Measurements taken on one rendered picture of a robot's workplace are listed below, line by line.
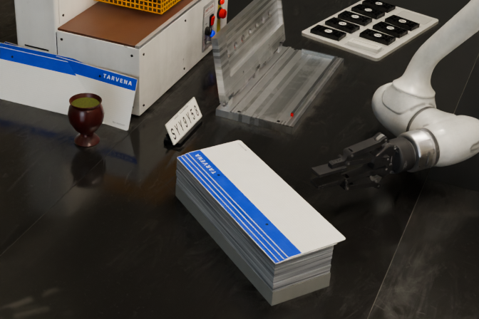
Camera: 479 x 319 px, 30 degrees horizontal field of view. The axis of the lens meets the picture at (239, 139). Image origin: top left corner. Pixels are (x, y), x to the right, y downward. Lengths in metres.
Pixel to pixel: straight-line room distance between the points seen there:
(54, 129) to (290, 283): 0.80
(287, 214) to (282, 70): 0.81
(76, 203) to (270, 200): 0.43
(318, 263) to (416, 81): 0.59
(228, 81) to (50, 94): 0.44
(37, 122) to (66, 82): 0.12
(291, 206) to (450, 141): 0.43
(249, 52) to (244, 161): 0.56
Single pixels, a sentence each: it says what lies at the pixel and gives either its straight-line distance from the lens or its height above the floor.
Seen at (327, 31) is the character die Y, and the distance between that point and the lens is 2.74.
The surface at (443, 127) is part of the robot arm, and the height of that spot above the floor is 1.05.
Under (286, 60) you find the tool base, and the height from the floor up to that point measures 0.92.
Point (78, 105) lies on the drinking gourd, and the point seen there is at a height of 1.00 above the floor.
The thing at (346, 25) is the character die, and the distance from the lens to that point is 2.80.
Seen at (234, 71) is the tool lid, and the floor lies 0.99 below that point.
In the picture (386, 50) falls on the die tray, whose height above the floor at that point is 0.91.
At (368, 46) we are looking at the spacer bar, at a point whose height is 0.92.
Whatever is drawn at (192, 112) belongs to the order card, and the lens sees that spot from 2.19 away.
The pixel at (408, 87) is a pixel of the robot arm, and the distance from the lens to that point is 2.09.
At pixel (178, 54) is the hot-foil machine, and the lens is 2.37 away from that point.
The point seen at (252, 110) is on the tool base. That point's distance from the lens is 2.26.
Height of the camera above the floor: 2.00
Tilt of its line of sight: 31 degrees down
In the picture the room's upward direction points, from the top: 4 degrees clockwise
